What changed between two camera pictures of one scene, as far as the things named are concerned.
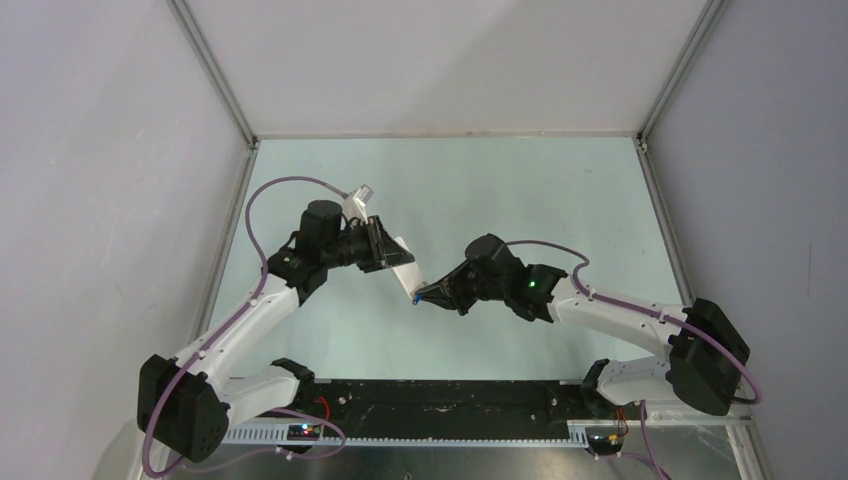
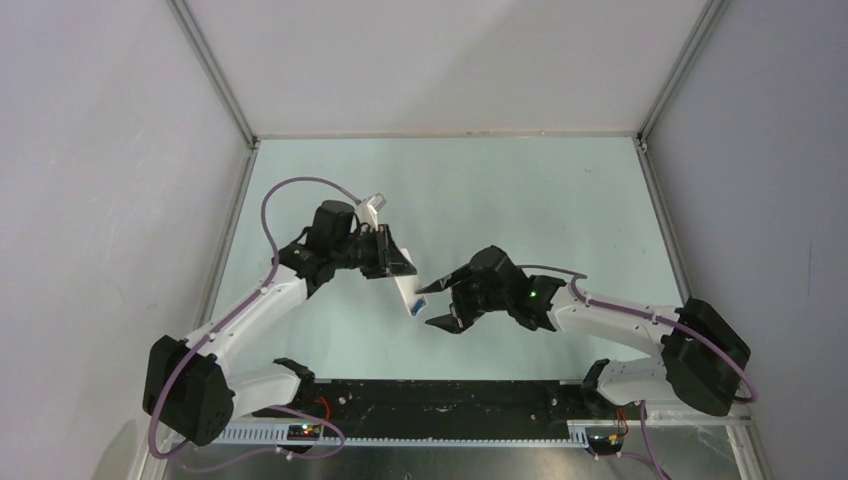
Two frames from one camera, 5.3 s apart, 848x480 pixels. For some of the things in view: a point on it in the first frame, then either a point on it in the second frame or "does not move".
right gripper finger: (450, 279) does not move
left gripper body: (366, 249) does not move
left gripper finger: (391, 245) does not move
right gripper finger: (440, 297) -> (452, 323)
